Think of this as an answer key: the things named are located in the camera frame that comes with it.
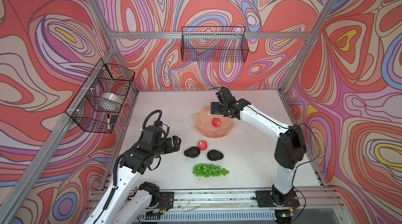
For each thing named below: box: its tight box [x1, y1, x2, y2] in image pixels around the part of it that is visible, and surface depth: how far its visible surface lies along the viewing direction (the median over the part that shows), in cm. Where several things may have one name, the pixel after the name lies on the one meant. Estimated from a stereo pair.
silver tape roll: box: [101, 92, 122, 105], surface depth 75 cm
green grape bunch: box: [192, 163, 230, 178], surface depth 80 cm
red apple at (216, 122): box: [211, 117, 222, 128], surface depth 98 cm
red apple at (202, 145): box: [197, 140, 208, 151], surface depth 90 cm
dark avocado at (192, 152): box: [183, 146, 201, 159], surface depth 86 cm
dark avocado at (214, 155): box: [206, 149, 225, 161], surface depth 86 cm
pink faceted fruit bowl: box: [194, 106, 234, 139], surface depth 100 cm
